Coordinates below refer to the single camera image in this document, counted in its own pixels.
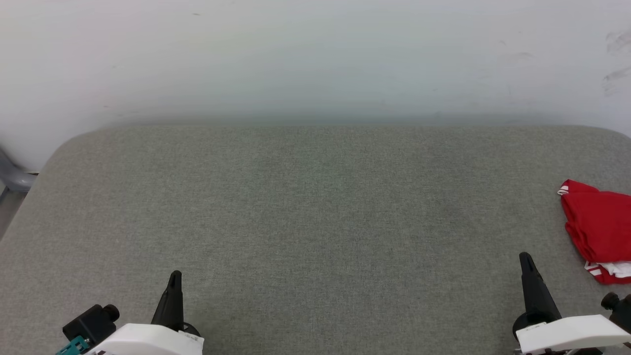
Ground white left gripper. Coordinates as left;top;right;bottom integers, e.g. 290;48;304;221
84;270;205;355

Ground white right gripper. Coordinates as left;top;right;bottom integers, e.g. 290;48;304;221
512;252;631;355

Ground red basketball jersey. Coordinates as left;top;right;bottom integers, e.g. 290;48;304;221
557;179;631;286

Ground teal cable connector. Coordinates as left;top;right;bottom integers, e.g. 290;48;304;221
56;337;90;355

